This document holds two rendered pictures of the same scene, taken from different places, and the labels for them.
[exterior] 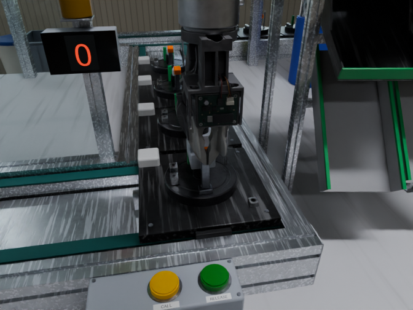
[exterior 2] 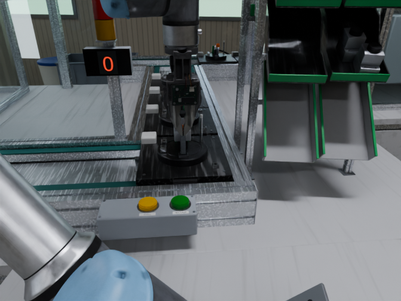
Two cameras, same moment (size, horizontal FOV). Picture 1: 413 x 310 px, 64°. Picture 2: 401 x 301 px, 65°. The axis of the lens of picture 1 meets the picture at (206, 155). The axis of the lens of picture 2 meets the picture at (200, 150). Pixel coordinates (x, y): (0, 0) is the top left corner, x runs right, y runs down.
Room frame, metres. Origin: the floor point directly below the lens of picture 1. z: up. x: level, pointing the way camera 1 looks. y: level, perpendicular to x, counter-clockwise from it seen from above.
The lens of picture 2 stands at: (-0.25, -0.10, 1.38)
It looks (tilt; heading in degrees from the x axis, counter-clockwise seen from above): 27 degrees down; 4
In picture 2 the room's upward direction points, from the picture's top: straight up
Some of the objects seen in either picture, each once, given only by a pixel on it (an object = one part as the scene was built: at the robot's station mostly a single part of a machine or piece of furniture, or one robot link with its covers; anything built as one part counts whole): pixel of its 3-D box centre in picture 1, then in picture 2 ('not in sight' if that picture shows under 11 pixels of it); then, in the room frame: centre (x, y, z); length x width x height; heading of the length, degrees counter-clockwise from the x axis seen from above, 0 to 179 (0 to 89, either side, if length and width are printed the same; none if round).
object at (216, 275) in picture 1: (214, 278); (180, 203); (0.30, -0.01, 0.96); 0.04 x 0.04 x 0.02
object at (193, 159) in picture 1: (199, 140); (181, 122); (0.52, 0.01, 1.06); 0.08 x 0.04 x 0.07; 10
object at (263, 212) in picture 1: (200, 186); (182, 157); (0.51, 0.01, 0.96); 0.24 x 0.24 x 0.02; 10
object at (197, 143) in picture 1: (198, 145); (176, 120); (0.43, 0.01, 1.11); 0.06 x 0.03 x 0.09; 10
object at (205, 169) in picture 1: (204, 166); (182, 138); (0.47, 0.00, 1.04); 0.04 x 0.02 x 0.08; 10
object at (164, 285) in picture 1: (165, 286); (148, 205); (0.29, 0.06, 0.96); 0.04 x 0.04 x 0.02
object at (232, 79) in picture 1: (209, 76); (182, 75); (0.43, 0.00, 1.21); 0.09 x 0.08 x 0.12; 10
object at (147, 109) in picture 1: (184, 109); (179, 108); (0.77, 0.06, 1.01); 0.24 x 0.24 x 0.13; 10
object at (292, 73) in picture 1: (311, 51); not in sight; (1.41, -0.44, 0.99); 0.16 x 0.16 x 0.27
